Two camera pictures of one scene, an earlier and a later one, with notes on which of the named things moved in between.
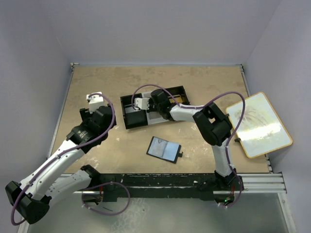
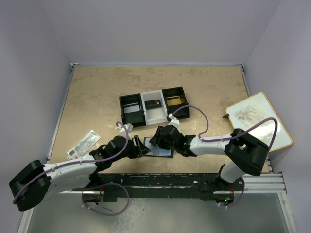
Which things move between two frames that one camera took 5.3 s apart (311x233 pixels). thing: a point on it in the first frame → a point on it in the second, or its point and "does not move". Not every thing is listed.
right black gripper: (150, 105) → (158, 137)
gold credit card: (179, 100) does not move
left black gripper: (84, 112) → (135, 147)
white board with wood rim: (261, 131) does not move
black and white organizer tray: (134, 118) does not move
